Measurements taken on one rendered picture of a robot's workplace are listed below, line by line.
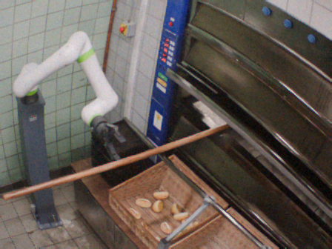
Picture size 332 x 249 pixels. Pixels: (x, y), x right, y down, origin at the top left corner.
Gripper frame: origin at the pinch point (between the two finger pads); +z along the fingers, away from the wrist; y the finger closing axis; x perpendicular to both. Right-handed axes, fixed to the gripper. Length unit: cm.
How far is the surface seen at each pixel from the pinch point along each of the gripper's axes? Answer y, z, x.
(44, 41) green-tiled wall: -20, -115, 8
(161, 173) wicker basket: 46, -18, -44
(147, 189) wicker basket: 57, -19, -35
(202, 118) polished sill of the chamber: 2, -7, -57
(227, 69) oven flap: -37, 4, -56
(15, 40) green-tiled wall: -28, -115, 35
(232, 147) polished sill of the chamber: 2, 21, -55
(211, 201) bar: 2, 47, -19
